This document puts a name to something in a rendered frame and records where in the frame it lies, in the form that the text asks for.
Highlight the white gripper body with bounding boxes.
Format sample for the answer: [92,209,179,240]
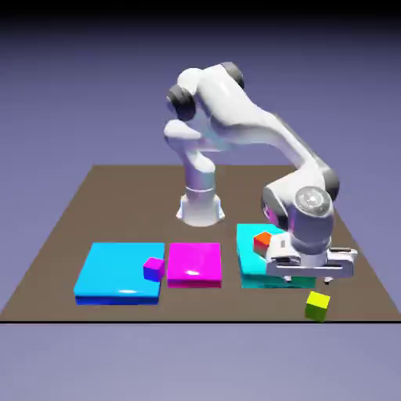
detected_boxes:
[265,246,359,280]

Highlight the small yellow cube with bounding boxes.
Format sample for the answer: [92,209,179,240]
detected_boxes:
[304,290,331,323]

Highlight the small orange cube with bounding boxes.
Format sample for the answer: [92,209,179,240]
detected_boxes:
[252,230,273,257]

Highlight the small purple cube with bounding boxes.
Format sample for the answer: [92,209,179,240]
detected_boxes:
[143,256,166,283]

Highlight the large cyan box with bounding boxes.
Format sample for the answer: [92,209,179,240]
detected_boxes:
[236,222,317,290]

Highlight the large magenta box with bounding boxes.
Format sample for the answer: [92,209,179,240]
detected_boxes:
[166,241,222,290]

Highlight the large blue box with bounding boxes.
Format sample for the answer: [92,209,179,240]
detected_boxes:
[73,241,166,306]

